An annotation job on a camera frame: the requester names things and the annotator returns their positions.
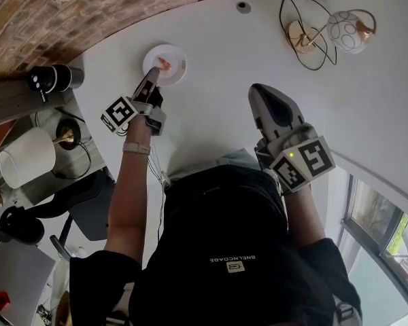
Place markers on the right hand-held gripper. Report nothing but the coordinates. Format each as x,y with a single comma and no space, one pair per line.
313,160

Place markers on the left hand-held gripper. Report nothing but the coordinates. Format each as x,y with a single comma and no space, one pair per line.
151,114

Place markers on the orange shrimp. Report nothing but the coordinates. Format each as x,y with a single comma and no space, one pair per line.
165,64

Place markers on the white round plate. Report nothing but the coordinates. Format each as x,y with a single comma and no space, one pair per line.
173,58

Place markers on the person's left forearm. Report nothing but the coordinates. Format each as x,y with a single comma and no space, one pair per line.
129,195

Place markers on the person's right forearm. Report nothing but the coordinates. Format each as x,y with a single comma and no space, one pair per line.
304,216

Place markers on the person's light blue shorts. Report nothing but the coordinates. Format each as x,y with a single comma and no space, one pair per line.
239,158

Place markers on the beige wrist watch band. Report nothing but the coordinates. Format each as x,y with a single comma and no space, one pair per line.
136,147

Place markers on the globe shade gold table lamp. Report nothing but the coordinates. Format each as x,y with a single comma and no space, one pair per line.
347,29

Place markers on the person's black t-shirt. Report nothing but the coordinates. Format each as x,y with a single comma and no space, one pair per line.
224,233

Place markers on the dark grey office chair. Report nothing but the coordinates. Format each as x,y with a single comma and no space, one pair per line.
92,202

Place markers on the wooden shelf board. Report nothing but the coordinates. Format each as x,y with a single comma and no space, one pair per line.
10,100

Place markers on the white drum shade table lamp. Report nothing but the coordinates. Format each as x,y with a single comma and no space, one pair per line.
27,155

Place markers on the orange book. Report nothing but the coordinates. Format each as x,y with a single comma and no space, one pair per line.
0,132

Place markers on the black headphones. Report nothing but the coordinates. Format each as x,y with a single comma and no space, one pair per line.
18,226

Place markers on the grey laptop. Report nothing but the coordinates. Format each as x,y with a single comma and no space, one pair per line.
20,273

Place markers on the black cylindrical camera device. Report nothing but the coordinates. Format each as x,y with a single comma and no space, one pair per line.
54,77

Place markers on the dark window frame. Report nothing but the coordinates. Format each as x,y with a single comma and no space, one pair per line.
367,229

